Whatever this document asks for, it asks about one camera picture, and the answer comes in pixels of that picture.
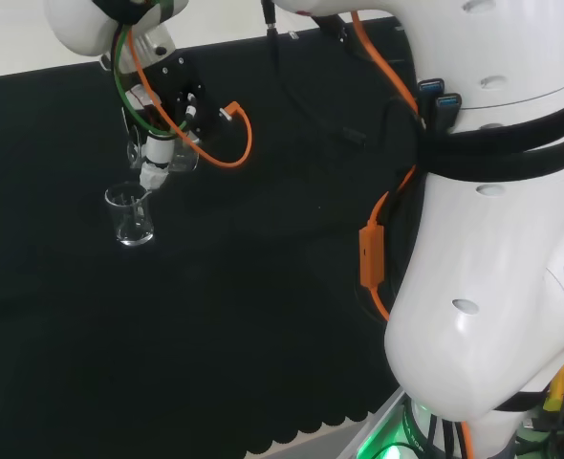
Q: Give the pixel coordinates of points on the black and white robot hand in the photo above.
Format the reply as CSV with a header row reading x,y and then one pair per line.
x,y
181,95

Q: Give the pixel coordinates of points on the small clear glass beaker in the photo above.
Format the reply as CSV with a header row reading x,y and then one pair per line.
x,y
184,160

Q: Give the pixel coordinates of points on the clear glass beaker with markings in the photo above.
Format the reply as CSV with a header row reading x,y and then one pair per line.
x,y
130,217

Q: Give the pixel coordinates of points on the black cloth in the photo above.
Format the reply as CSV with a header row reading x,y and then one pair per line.
x,y
191,296

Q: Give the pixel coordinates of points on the blue usb plug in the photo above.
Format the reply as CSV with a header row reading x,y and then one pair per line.
x,y
430,87
447,110

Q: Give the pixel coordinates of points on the grey base plate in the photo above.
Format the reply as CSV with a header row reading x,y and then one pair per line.
x,y
377,425

